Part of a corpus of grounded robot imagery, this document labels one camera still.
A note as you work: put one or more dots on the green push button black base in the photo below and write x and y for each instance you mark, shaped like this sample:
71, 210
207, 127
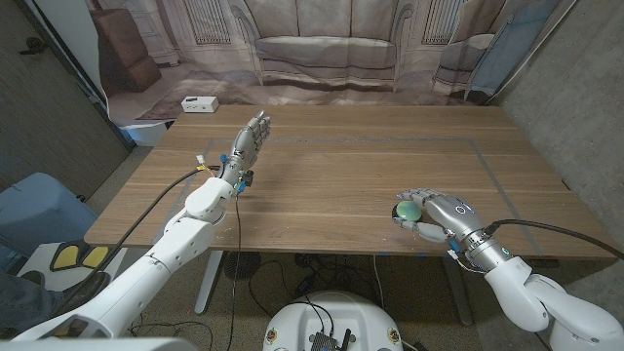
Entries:
408, 210

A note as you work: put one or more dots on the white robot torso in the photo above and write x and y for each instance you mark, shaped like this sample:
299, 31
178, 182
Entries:
336, 312

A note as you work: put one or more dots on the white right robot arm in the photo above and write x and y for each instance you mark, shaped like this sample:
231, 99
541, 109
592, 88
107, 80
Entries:
521, 292

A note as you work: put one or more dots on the round black floor fan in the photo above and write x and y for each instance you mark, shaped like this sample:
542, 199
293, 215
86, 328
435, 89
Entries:
251, 265

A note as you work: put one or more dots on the printed living room backdrop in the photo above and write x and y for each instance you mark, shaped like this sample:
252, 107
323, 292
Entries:
326, 49

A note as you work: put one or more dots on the white table leg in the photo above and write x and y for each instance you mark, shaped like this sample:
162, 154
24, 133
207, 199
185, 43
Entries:
209, 283

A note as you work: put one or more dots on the black electronics module on torso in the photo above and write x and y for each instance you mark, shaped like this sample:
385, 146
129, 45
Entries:
324, 341

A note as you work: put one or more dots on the black shoe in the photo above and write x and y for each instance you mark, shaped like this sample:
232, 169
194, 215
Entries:
31, 278
88, 287

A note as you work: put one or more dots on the white mat yellow foot marks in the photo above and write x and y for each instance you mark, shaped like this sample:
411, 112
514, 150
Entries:
66, 257

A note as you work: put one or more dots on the person's leg in jeans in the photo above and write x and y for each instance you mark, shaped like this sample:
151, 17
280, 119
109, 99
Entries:
24, 302

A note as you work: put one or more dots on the blue plastic bin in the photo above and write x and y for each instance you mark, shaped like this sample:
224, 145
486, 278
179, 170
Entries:
34, 209

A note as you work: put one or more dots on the grey table leg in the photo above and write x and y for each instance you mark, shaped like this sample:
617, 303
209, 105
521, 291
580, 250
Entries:
458, 292

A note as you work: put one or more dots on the white power box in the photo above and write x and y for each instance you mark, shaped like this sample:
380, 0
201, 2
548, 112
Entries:
200, 104

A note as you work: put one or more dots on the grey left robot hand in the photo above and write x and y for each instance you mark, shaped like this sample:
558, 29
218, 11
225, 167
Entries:
246, 144

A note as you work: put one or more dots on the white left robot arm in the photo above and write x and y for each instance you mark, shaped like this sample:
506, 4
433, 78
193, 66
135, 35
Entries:
141, 278

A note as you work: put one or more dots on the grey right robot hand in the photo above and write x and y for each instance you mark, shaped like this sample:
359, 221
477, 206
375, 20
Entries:
453, 214

